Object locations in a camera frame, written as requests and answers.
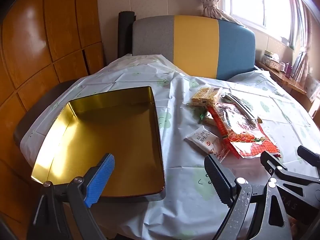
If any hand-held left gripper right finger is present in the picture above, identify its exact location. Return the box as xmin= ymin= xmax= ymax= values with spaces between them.
xmin=204 ymin=154 xmax=293 ymax=240

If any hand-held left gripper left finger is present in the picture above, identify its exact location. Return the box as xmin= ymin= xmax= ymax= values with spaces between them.
xmin=27 ymin=153 xmax=115 ymax=240

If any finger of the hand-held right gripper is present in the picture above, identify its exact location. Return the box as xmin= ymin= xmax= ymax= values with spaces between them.
xmin=260 ymin=151 xmax=320 ymax=205
xmin=297 ymin=145 xmax=320 ymax=166

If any red snack bag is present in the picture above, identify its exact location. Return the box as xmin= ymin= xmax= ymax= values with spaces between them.
xmin=207 ymin=102 xmax=281 ymax=159

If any white snack packet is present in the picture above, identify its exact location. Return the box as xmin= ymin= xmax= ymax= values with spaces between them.
xmin=184 ymin=126 xmax=230 ymax=162

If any gold tin box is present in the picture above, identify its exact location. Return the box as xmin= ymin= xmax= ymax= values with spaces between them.
xmin=30 ymin=86 xmax=167 ymax=202

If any silver black packet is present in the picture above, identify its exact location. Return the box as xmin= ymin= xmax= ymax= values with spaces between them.
xmin=221 ymin=92 xmax=262 ymax=124

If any clear wafer packet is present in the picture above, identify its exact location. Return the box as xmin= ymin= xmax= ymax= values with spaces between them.
xmin=191 ymin=87 xmax=223 ymax=107

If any wooden shelf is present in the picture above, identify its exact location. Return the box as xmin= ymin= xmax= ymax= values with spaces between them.
xmin=255 ymin=60 xmax=320 ymax=105

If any grey blue board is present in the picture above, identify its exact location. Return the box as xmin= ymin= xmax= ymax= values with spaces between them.
xmin=292 ymin=55 xmax=304 ymax=80

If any floral curtain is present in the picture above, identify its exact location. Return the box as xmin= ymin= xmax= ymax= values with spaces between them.
xmin=291 ymin=0 xmax=320 ymax=85

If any woven tissue box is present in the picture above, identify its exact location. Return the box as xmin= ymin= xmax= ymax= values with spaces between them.
xmin=261 ymin=56 xmax=284 ymax=70

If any grey yellow blue chair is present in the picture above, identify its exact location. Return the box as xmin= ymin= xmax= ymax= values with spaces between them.
xmin=132 ymin=15 xmax=256 ymax=80

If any wooden wardrobe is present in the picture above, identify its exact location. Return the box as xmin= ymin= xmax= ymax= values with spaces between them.
xmin=0 ymin=0 xmax=105 ymax=230

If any window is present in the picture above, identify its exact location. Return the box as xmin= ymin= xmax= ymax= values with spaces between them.
xmin=222 ymin=0 xmax=308 ymax=48

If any beige tied curtain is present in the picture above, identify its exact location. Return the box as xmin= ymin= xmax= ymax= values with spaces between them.
xmin=194 ymin=0 xmax=247 ymax=27

